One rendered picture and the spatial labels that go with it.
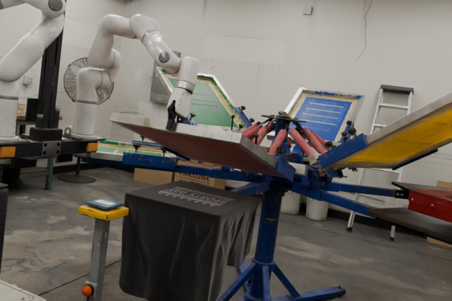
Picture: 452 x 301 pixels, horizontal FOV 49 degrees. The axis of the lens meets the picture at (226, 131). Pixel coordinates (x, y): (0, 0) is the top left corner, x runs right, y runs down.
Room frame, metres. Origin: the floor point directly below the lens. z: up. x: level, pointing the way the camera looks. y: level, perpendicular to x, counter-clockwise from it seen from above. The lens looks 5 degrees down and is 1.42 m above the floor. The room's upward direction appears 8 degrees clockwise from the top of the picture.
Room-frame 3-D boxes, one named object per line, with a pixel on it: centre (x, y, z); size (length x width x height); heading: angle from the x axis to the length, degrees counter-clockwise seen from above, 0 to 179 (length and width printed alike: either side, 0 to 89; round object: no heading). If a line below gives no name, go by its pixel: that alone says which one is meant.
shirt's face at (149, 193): (2.17, 0.09, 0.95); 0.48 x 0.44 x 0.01; 156
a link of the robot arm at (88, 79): (2.26, 0.65, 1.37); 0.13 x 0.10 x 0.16; 148
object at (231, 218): (2.09, -0.10, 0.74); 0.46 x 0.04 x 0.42; 156
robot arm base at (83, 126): (2.26, 0.66, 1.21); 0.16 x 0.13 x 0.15; 63
